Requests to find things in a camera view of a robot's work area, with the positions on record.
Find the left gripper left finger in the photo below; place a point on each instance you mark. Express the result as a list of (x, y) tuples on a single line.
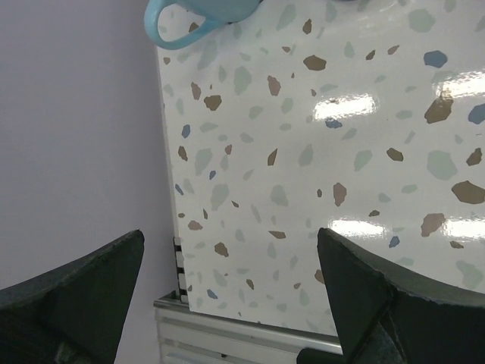
[(74, 313)]

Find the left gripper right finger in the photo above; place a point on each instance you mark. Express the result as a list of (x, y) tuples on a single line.
[(385, 313)]

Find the light blue ceramic mug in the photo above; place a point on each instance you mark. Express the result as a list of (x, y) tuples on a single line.
[(211, 16)]

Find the aluminium mounting rail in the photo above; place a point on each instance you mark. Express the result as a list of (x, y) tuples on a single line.
[(188, 337)]

